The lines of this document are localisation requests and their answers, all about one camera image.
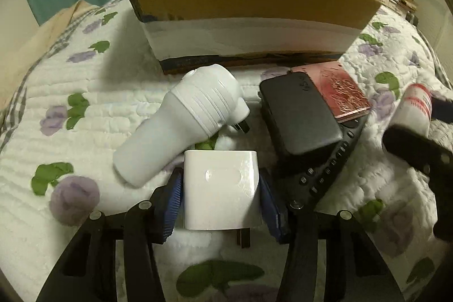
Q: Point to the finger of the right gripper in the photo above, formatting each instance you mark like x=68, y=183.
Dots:
x=434, y=161
x=442, y=107

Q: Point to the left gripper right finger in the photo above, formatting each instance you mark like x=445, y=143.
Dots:
x=330, y=257

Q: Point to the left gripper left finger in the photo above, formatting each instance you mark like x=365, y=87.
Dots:
x=85, y=270

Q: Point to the white red-capped bottle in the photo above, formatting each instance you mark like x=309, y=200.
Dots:
x=414, y=110

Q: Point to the black remote control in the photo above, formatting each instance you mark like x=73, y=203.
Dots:
x=306, y=179

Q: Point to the pink patterned card case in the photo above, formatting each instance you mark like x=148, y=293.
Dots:
x=341, y=93

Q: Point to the white cube charger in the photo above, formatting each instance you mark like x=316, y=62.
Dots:
x=221, y=192

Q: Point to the white handheld device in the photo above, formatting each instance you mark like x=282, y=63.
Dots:
x=195, y=109

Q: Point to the white louvered wardrobe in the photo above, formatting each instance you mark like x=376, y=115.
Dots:
x=435, y=22

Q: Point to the floral quilted bedspread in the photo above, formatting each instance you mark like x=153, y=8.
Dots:
x=100, y=80

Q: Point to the beige pillow blanket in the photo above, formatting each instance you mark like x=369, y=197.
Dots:
x=15, y=65

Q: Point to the open cardboard box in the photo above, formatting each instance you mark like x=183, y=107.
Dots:
x=187, y=34

